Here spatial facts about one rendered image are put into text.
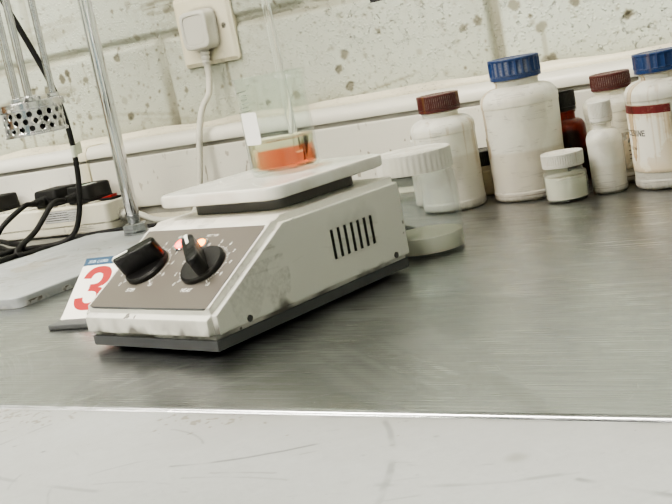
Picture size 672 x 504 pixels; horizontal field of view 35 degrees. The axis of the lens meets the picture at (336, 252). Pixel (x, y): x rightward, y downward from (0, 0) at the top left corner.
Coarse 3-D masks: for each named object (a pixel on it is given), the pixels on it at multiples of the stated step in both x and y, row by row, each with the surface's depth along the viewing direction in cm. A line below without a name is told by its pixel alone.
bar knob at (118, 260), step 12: (144, 240) 70; (120, 252) 70; (132, 252) 70; (144, 252) 70; (156, 252) 70; (120, 264) 70; (132, 264) 70; (144, 264) 70; (156, 264) 70; (132, 276) 70; (144, 276) 69
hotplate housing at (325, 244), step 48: (336, 192) 73; (384, 192) 75; (288, 240) 68; (336, 240) 71; (384, 240) 75; (240, 288) 64; (288, 288) 68; (336, 288) 72; (96, 336) 71; (144, 336) 68; (192, 336) 64; (240, 336) 65
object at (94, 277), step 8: (104, 264) 83; (112, 264) 83; (88, 272) 84; (96, 272) 83; (104, 272) 83; (112, 272) 82; (80, 280) 84; (88, 280) 83; (96, 280) 83; (104, 280) 82; (80, 288) 83; (88, 288) 82; (96, 288) 82; (80, 296) 82; (88, 296) 82; (72, 304) 82; (80, 304) 82; (88, 304) 81; (72, 312) 82
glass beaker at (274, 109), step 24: (240, 72) 73; (288, 72) 73; (240, 96) 74; (264, 96) 73; (288, 96) 73; (264, 120) 73; (288, 120) 73; (312, 120) 76; (264, 144) 74; (288, 144) 73; (312, 144) 75; (264, 168) 74; (288, 168) 74
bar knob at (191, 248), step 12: (192, 240) 67; (192, 252) 65; (204, 252) 68; (216, 252) 67; (192, 264) 65; (204, 264) 65; (216, 264) 66; (180, 276) 67; (192, 276) 66; (204, 276) 66
